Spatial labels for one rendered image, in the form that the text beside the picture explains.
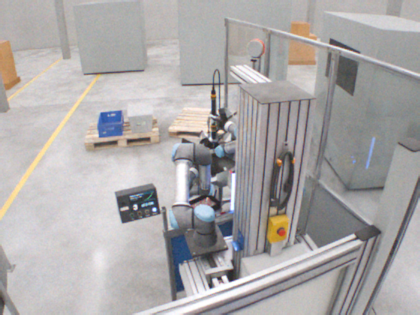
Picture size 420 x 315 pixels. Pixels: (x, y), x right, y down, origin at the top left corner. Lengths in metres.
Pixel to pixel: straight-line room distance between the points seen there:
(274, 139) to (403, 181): 0.76
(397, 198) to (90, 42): 9.38
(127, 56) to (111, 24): 0.98
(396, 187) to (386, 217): 0.08
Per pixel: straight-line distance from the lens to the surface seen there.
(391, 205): 0.75
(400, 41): 3.98
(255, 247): 1.69
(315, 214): 2.91
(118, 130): 5.47
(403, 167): 0.70
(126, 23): 9.48
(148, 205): 2.18
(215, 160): 2.55
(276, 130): 1.35
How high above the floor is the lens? 2.47
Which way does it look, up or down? 30 degrees down
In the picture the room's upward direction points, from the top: 1 degrees counter-clockwise
